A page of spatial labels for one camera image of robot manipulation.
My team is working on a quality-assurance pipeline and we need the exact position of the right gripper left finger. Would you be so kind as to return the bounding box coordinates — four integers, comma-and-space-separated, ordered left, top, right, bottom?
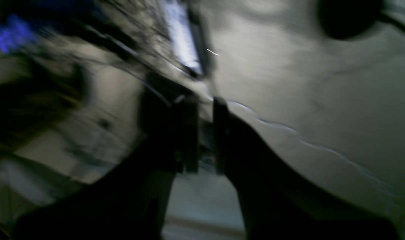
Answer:
11, 95, 199, 240

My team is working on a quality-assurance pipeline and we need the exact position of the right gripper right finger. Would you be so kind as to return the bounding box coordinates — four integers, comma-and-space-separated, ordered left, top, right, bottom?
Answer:
213, 97, 398, 240

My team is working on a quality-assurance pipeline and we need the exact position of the white cable on floor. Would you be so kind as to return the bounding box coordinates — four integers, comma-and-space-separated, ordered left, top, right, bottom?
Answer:
228, 100, 403, 200

